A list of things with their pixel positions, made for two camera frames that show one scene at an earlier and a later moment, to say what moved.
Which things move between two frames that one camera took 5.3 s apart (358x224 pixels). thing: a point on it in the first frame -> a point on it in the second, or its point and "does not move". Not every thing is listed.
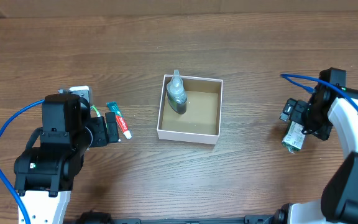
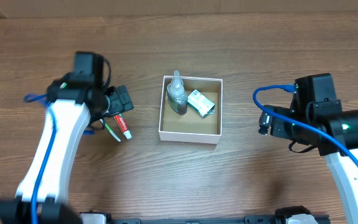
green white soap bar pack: x=294 y=137 -> x=200 y=103
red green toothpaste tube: x=120 y=120 does not move
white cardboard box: x=201 y=122 does not move
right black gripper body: x=299 y=115 -> x=274 y=123
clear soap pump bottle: x=176 y=93 does not move
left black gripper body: x=103 y=130 -> x=120 y=101
